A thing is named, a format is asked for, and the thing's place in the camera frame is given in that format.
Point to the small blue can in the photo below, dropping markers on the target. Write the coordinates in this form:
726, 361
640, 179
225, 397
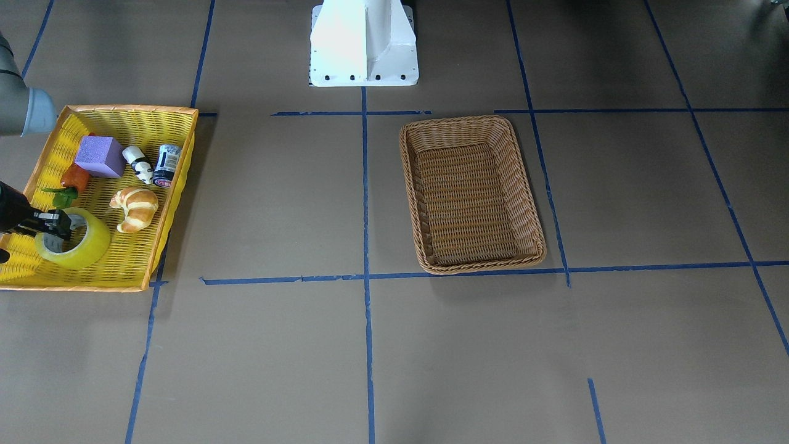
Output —
166, 165

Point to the purple foam cube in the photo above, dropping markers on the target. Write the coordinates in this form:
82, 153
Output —
101, 157

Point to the yellow tape roll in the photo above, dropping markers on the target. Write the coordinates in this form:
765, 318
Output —
89, 240

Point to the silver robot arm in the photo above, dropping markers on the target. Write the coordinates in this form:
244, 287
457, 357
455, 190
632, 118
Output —
24, 111

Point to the toy croissant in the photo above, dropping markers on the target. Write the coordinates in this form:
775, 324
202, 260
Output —
139, 205

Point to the brown wicker basket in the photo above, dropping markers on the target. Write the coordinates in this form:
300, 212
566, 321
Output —
472, 208

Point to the panda figurine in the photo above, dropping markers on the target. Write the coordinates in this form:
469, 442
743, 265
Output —
139, 163

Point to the yellow plastic basket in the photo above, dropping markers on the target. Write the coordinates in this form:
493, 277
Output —
131, 259

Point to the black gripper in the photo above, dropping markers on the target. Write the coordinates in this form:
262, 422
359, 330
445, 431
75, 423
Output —
12, 211

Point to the toy carrot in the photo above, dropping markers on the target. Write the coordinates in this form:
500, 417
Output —
74, 183

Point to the white pedestal column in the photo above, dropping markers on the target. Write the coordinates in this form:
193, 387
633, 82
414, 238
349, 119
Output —
363, 44

